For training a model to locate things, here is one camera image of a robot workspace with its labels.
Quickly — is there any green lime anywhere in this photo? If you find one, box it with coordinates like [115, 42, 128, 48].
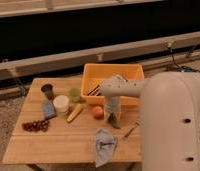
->
[69, 88, 81, 102]

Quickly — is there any red orange apple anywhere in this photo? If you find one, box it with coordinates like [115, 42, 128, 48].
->
[91, 106, 104, 119]

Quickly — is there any blue sponge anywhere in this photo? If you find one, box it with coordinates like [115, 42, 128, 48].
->
[42, 101, 56, 119]

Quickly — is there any green pepper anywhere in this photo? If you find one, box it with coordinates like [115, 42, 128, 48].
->
[107, 113, 120, 129]

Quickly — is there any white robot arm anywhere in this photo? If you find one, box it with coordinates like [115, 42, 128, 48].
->
[100, 72, 200, 171]

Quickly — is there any metal fork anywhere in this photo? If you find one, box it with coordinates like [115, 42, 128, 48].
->
[122, 120, 142, 140]

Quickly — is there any black power cable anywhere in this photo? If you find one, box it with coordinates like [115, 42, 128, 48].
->
[168, 46, 200, 75]

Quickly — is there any yellow banana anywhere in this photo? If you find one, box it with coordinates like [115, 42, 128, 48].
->
[67, 104, 83, 123]

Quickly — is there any dark red grape bunch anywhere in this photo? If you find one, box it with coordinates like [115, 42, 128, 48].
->
[22, 120, 49, 132]

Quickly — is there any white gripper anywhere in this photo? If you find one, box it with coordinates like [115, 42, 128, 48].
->
[104, 96, 121, 117]

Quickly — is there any dark brown cup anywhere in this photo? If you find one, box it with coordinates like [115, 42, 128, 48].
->
[41, 84, 55, 100]

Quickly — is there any blue grey cloth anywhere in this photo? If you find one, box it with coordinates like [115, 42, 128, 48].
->
[93, 128, 117, 168]

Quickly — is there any dark cutlery in rack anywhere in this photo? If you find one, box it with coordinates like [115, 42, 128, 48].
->
[88, 86, 101, 96]

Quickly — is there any yellow plastic dish rack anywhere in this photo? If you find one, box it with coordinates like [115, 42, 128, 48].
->
[81, 63, 145, 105]

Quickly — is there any white paper cup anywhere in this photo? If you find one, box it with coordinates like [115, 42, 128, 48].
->
[53, 95, 69, 115]

